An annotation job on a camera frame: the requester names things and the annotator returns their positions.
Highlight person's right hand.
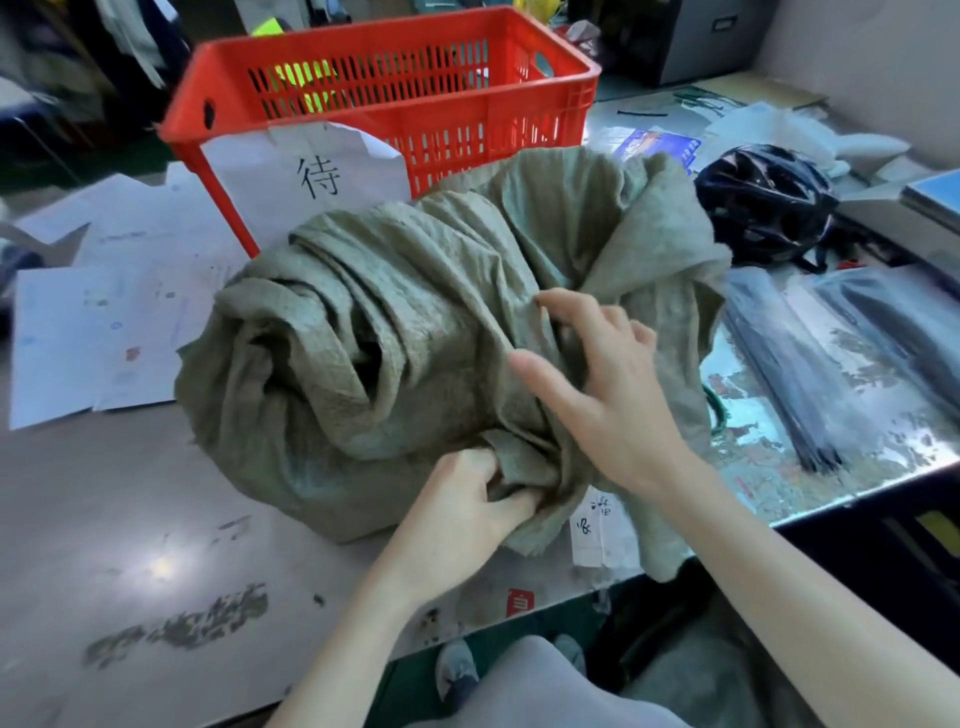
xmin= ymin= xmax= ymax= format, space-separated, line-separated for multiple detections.
xmin=508 ymin=288 xmax=696 ymax=501

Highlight person's left hand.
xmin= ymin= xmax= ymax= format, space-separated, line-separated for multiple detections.
xmin=375 ymin=448 xmax=546 ymax=612

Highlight green woven sack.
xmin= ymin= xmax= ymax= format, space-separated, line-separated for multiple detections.
xmin=174 ymin=146 xmax=732 ymax=585

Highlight person's left forearm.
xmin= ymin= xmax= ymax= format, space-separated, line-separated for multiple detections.
xmin=266 ymin=573 xmax=451 ymax=728

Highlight person's right forearm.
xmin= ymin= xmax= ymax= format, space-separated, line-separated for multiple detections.
xmin=651 ymin=456 xmax=960 ymax=728

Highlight small white paper label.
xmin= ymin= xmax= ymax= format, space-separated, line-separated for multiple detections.
xmin=570 ymin=486 xmax=643 ymax=570

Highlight person's grey shoe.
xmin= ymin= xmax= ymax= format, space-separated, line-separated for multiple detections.
xmin=552 ymin=634 xmax=588 ymax=676
xmin=435 ymin=639 xmax=481 ymax=710

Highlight person's grey trouser leg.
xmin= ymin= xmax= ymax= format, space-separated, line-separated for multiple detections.
xmin=405 ymin=636 xmax=691 ymax=728

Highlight grey green cloth bundle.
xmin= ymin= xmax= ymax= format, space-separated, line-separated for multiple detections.
xmin=622 ymin=592 xmax=815 ymax=728

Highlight blue leaflet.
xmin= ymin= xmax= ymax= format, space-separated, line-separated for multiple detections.
xmin=615 ymin=127 xmax=702 ymax=175

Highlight red plastic basket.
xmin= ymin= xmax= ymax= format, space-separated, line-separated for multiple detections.
xmin=157 ymin=6 xmax=603 ymax=260

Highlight black bicycle helmet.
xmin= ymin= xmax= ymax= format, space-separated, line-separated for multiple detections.
xmin=693 ymin=144 xmax=841 ymax=275

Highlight white paper sign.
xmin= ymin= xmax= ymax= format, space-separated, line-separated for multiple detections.
xmin=201 ymin=120 xmax=412 ymax=252

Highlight white plastic bags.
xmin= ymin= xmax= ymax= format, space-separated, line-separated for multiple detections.
xmin=705 ymin=101 xmax=912 ymax=181

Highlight black plastic crate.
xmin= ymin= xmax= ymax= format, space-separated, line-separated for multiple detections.
xmin=772 ymin=461 xmax=960 ymax=654

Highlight brown cardboard sheet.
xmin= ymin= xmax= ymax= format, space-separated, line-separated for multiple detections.
xmin=716 ymin=71 xmax=828 ymax=114

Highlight grey metal cabinet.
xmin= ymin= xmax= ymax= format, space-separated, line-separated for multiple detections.
xmin=600 ymin=0 xmax=777 ymax=87

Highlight white paper sheet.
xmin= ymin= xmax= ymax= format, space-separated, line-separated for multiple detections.
xmin=93 ymin=258 xmax=249 ymax=412
xmin=9 ymin=264 xmax=189 ymax=431
xmin=15 ymin=161 xmax=252 ymax=273

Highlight yellow high-visibility vest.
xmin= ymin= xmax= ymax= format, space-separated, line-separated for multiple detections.
xmin=251 ymin=16 xmax=340 ymax=114

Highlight blue folder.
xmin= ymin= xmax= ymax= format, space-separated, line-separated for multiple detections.
xmin=900 ymin=168 xmax=960 ymax=220

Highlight bag of black cable ties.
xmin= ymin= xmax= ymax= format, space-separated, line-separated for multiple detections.
xmin=813 ymin=266 xmax=960 ymax=429
xmin=721 ymin=266 xmax=886 ymax=475

